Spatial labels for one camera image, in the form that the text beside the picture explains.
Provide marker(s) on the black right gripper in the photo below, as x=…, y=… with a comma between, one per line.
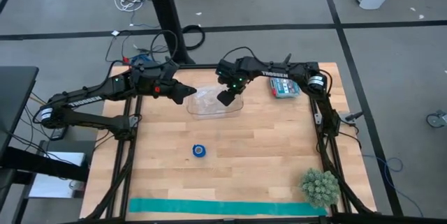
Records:
x=230, y=72

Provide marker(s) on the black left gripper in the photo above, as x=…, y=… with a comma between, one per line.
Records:
x=164, y=86

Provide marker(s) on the clear plastic bag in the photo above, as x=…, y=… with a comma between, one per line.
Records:
x=206, y=102

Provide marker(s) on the blue elastic bandage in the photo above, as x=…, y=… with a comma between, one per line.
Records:
x=193, y=150

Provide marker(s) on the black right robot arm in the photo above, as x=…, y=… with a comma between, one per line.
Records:
x=276, y=74

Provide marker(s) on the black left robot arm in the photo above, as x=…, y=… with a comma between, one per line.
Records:
x=84, y=101

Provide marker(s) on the green elastic bandage strip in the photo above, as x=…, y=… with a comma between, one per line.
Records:
x=209, y=207

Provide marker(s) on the clear plastic bin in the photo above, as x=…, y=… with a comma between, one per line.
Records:
x=209, y=114

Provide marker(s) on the teal marker pack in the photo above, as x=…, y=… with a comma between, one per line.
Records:
x=284, y=88

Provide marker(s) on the black tower fan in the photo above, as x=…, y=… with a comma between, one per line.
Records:
x=167, y=14

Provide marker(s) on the silver mounting plate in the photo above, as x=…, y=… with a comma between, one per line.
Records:
x=317, y=118

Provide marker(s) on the silver clamp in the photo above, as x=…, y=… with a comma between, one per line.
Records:
x=351, y=116

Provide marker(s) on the black power brick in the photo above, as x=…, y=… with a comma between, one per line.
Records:
x=59, y=133

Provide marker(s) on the artificial plant in pot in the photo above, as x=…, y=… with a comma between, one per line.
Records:
x=319, y=187

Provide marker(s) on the white panel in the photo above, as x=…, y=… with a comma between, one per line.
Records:
x=52, y=185

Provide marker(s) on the black desk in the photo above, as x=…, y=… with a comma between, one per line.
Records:
x=14, y=95

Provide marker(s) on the grey caster wheel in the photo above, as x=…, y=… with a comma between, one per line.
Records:
x=434, y=120

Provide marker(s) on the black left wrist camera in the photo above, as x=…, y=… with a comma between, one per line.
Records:
x=179, y=95

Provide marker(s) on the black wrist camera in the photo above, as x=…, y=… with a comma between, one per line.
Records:
x=179, y=95
x=226, y=98

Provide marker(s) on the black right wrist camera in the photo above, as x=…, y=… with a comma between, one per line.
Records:
x=226, y=98

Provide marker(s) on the black aluminium table frame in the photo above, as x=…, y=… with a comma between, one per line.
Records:
x=326, y=163

